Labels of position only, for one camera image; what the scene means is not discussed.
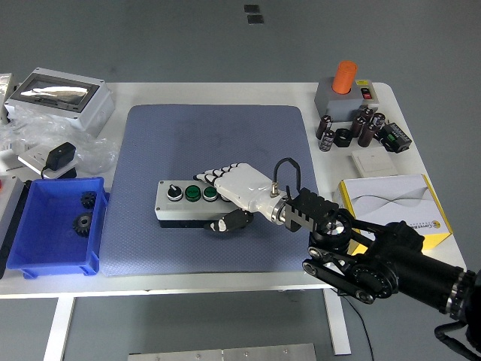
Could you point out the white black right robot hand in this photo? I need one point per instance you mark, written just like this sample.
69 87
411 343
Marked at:
240 184

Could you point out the grey four-button control box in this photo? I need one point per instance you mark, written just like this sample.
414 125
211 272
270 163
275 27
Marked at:
176 214

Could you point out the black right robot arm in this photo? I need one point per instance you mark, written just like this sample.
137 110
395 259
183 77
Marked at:
413 259

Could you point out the grey-blue textured mat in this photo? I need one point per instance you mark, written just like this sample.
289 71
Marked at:
169 143

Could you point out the dark brown capacitor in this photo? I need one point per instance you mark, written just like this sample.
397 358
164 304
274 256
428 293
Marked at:
366 113
379 120
357 127
367 134
327 140
324 127

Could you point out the black hex nut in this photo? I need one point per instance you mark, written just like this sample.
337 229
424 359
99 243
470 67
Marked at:
337 138

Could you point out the grey block base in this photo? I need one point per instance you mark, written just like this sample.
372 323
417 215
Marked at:
338 106

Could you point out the clear plastic bag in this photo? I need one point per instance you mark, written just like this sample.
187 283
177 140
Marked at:
95 150

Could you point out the orange cylinder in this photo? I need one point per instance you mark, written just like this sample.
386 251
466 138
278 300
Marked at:
344 77

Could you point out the small black gear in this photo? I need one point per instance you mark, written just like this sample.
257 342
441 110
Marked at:
89 199

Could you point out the white yellow carton box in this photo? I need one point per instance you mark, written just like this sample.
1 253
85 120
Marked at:
394 199

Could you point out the black relay module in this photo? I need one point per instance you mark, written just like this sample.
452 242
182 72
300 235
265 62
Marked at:
394 137

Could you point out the large black gear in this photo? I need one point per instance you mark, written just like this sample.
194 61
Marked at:
82 224

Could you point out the grey metal plate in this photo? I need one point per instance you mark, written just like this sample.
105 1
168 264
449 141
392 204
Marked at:
225 353

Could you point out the white table leg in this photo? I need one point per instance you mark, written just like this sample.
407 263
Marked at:
338 327
59 327

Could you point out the black power adapter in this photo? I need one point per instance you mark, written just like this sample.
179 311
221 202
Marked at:
60 156

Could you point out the blue plastic bin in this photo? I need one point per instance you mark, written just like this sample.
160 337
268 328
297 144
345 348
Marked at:
45 244

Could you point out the silver foil pouch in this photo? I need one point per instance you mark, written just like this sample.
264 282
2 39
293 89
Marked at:
5 90

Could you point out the white wall switch plate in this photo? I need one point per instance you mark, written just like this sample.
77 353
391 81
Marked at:
374 162

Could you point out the white red-black switch box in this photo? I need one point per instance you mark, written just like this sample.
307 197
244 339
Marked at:
371 101

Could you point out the white enclosure with clear window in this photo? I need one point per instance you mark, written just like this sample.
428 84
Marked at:
94 109

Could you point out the white wall socket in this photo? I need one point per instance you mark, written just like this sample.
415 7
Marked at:
32 158

